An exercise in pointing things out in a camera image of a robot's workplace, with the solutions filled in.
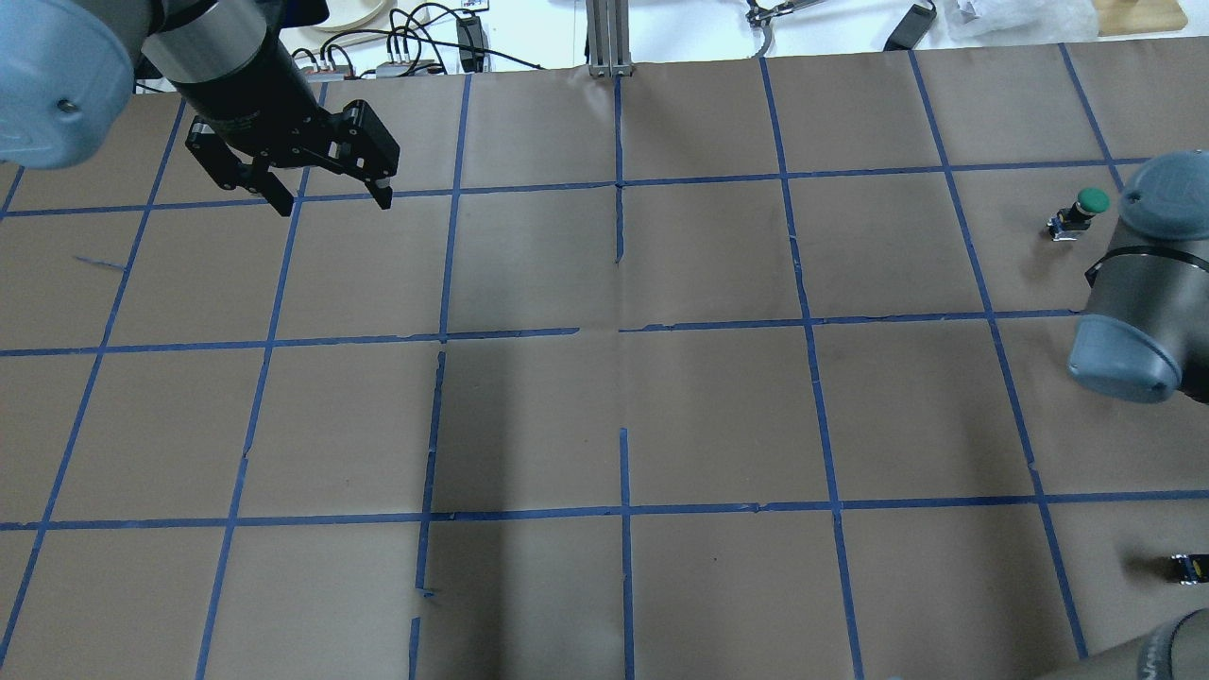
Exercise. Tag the small circuit board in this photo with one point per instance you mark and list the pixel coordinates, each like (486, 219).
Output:
(414, 67)
(315, 70)

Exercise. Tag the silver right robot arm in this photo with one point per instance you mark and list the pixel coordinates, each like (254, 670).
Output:
(1143, 334)

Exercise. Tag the black power adapter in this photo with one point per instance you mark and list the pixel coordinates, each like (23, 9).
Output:
(472, 43)

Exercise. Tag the beige plate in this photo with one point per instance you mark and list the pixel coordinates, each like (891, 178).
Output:
(349, 15)

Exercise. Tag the aluminium frame post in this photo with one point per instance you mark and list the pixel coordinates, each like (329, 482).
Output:
(608, 51)

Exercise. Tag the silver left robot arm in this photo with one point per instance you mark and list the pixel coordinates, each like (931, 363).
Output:
(69, 69)

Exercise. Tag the green push button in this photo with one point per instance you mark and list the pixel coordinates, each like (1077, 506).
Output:
(1070, 223)

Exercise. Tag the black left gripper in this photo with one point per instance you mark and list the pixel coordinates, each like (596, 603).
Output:
(247, 92)

